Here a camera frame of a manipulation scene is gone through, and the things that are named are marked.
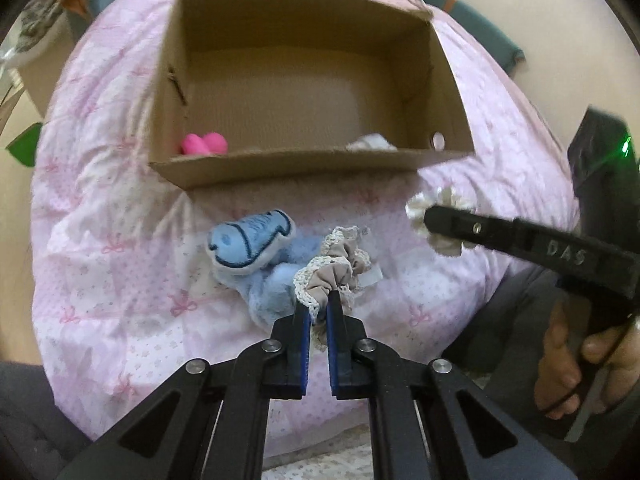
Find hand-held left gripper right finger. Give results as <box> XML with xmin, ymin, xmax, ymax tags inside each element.
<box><xmin>326</xmin><ymin>291</ymin><xmax>578</xmax><ymax>480</ymax></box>

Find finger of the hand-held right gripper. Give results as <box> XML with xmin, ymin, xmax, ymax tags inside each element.
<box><xmin>424</xmin><ymin>205</ymin><xmax>519</xmax><ymax>257</ymax></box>

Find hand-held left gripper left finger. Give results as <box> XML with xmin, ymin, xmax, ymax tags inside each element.
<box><xmin>57</xmin><ymin>302</ymin><xmax>312</xmax><ymax>480</ymax></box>

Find white ruffled scrunchie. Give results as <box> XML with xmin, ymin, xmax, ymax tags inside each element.
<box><xmin>405</xmin><ymin>186</ymin><xmax>476</xmax><ymax>258</ymax></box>

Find beige lace-trimmed scrunchie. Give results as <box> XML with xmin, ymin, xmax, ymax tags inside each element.
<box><xmin>292</xmin><ymin>226</ymin><xmax>373</xmax><ymax>353</ymax></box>

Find white socks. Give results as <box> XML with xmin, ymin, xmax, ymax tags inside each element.
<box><xmin>346</xmin><ymin>132</ymin><xmax>398</xmax><ymax>152</ymax></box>

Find cardboard box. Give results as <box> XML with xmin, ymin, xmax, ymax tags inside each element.
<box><xmin>148</xmin><ymin>0</ymin><xmax>476</xmax><ymax>191</ymax></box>

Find pink rubber toy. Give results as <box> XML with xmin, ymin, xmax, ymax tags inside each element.
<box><xmin>181</xmin><ymin>131</ymin><xmax>229</xmax><ymax>156</ymax></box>

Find person's right hand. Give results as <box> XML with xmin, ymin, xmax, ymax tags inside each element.
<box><xmin>534</xmin><ymin>295</ymin><xmax>640</xmax><ymax>421</ymax></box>

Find light blue plush cloth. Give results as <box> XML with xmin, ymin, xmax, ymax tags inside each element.
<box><xmin>235</xmin><ymin>242</ymin><xmax>326</xmax><ymax>333</ymax></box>

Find person's right leg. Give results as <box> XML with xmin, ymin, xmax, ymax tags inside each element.
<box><xmin>442</xmin><ymin>262</ymin><xmax>576</xmax><ymax>376</ymax></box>

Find person's leg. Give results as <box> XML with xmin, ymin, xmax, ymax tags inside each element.
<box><xmin>442</xmin><ymin>262</ymin><xmax>576</xmax><ymax>376</ymax></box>
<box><xmin>0</xmin><ymin>360</ymin><xmax>106</xmax><ymax>480</ymax></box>

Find blue shark plush toy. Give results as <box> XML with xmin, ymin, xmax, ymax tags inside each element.
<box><xmin>206</xmin><ymin>208</ymin><xmax>297</xmax><ymax>276</ymax></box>

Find pink bow-print bedspread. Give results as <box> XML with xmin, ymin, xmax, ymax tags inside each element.
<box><xmin>30</xmin><ymin>0</ymin><xmax>576</xmax><ymax>461</ymax></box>

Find teal padded headboard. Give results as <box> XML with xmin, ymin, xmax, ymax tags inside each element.
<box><xmin>402</xmin><ymin>0</ymin><xmax>526</xmax><ymax>75</ymax></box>

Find person's left leg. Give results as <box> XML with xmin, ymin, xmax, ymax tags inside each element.
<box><xmin>0</xmin><ymin>360</ymin><xmax>106</xmax><ymax>480</ymax></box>

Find green floor object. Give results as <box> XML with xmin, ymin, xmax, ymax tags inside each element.
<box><xmin>6</xmin><ymin>122</ymin><xmax>43</xmax><ymax>168</ymax></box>

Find patterned knit blanket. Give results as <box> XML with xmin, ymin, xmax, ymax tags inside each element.
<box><xmin>20</xmin><ymin>0</ymin><xmax>146</xmax><ymax>51</ymax></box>

